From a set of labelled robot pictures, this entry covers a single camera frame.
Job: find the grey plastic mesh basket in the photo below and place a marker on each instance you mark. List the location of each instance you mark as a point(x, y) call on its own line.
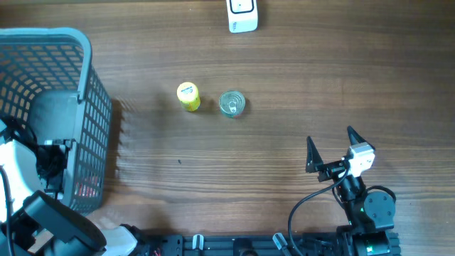
point(48, 81)

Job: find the red juice carton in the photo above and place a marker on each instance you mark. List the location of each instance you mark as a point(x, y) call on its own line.
point(89, 187)

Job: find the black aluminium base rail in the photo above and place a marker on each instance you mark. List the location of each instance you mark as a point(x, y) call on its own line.
point(307, 244)

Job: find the white barcode scanner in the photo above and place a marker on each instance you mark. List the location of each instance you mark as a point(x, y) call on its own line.
point(242, 15)

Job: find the yellow lid jar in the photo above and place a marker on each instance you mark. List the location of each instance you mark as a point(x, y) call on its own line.
point(188, 96)

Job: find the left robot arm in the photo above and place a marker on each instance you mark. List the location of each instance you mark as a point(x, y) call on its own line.
point(28, 209)

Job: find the silver top tin can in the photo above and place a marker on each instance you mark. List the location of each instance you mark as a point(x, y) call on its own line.
point(232, 103)

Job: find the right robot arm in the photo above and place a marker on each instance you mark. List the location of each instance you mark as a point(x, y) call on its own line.
point(370, 210)

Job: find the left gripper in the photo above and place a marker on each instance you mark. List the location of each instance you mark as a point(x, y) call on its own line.
point(60, 151)

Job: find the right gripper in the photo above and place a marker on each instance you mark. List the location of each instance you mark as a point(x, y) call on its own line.
point(315, 162)

